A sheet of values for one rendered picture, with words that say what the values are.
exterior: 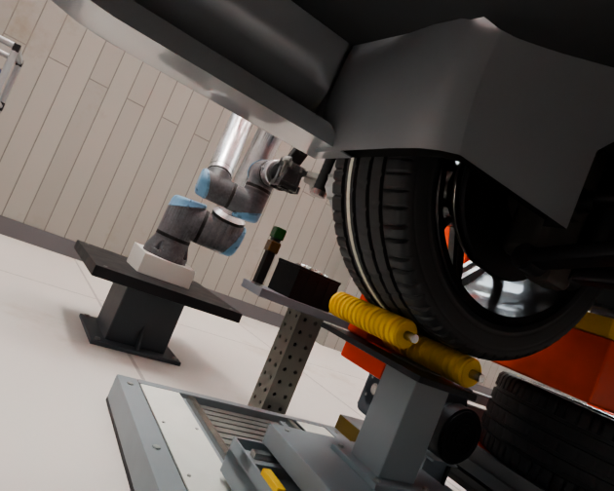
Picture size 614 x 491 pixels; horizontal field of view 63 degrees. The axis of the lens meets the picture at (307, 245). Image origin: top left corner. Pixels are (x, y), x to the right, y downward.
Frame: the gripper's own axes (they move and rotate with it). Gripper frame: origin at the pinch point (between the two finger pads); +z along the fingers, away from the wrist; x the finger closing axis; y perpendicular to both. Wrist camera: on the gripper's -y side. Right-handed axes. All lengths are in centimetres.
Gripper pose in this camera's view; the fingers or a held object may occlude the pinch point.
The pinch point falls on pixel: (311, 168)
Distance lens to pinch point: 143.3
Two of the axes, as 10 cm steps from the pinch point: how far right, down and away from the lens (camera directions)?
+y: -3.8, 9.2, -0.6
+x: -8.0, -3.6, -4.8
